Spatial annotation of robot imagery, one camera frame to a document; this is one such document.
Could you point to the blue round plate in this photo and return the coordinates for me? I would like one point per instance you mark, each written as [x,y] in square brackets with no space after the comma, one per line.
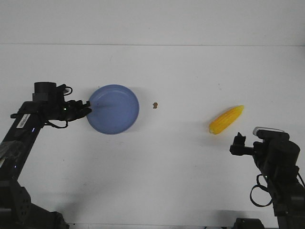
[115,108]

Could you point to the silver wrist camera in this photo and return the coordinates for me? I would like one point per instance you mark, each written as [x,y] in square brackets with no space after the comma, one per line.
[260,128]

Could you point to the yellow corn cob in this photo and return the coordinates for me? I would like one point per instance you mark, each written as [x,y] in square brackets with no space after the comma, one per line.
[224,120]

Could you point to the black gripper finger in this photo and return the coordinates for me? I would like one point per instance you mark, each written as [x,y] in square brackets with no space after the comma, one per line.
[242,140]
[237,139]
[86,104]
[85,111]

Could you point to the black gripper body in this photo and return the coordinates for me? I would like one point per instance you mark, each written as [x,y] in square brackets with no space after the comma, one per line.
[64,110]
[241,150]

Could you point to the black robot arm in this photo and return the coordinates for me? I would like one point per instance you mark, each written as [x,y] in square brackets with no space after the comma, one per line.
[48,103]
[275,157]

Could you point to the small brown table mark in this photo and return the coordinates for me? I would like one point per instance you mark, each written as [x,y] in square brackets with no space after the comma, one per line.
[155,105]

